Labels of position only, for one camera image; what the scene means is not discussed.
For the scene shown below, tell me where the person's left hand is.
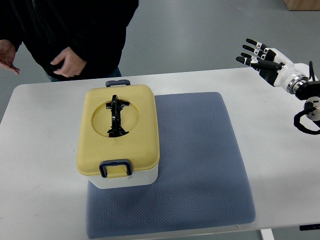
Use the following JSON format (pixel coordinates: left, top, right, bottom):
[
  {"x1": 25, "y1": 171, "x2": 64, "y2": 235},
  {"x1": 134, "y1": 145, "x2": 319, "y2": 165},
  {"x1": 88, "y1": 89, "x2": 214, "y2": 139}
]
[{"x1": 50, "y1": 47, "x2": 87, "y2": 78}]

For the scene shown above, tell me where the white storage box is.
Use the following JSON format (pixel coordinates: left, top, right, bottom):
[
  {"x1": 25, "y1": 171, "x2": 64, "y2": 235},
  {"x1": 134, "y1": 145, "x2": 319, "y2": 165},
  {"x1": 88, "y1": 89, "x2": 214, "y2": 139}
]
[{"x1": 87, "y1": 164, "x2": 159, "y2": 189}]

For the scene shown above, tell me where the cardboard box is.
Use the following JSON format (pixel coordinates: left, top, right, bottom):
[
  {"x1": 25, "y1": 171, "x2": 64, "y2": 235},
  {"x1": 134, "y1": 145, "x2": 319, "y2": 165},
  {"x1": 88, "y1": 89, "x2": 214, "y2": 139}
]
[{"x1": 284, "y1": 0, "x2": 320, "y2": 11}]

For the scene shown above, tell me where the black table bracket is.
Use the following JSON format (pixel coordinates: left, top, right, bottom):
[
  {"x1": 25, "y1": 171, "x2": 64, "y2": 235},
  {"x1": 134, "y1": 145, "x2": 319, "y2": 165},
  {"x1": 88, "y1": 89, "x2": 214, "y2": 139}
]
[{"x1": 299, "y1": 224, "x2": 320, "y2": 231}]

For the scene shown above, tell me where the person's right hand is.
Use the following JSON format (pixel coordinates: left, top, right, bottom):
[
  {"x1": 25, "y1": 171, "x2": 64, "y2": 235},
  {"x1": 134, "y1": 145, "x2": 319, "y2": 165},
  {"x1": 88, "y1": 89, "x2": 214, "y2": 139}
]
[{"x1": 0, "y1": 39, "x2": 20, "y2": 75}]

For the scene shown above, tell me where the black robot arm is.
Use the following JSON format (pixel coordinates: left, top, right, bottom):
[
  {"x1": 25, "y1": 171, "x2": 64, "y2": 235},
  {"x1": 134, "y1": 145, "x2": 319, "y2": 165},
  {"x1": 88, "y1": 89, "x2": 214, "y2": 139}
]
[{"x1": 293, "y1": 61, "x2": 320, "y2": 135}]

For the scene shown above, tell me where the yellow box lid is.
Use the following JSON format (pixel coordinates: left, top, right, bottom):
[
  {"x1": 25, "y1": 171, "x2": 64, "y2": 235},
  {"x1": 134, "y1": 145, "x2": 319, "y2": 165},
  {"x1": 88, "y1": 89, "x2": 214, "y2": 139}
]
[{"x1": 76, "y1": 84, "x2": 160, "y2": 179}]

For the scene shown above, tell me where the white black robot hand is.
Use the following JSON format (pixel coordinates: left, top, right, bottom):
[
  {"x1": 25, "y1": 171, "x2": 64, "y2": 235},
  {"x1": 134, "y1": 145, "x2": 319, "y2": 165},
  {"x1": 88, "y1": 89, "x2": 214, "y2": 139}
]
[{"x1": 236, "y1": 38, "x2": 308, "y2": 95}]

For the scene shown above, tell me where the blue grey cushion mat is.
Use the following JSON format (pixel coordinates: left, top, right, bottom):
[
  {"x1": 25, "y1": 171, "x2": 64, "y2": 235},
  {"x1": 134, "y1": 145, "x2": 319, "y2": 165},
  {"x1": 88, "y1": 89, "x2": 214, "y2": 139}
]
[{"x1": 86, "y1": 92, "x2": 256, "y2": 239}]

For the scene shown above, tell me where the white table leg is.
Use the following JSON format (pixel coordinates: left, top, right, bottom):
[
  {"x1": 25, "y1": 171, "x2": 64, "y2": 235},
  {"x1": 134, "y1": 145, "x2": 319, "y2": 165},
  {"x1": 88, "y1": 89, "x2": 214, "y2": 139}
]
[{"x1": 259, "y1": 228, "x2": 275, "y2": 240}]

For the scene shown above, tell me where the person in black jacket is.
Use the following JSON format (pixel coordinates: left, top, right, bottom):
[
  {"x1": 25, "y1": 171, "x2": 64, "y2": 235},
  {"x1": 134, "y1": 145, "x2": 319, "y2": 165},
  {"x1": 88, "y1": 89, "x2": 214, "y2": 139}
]
[{"x1": 0, "y1": 0, "x2": 139, "y2": 82}]

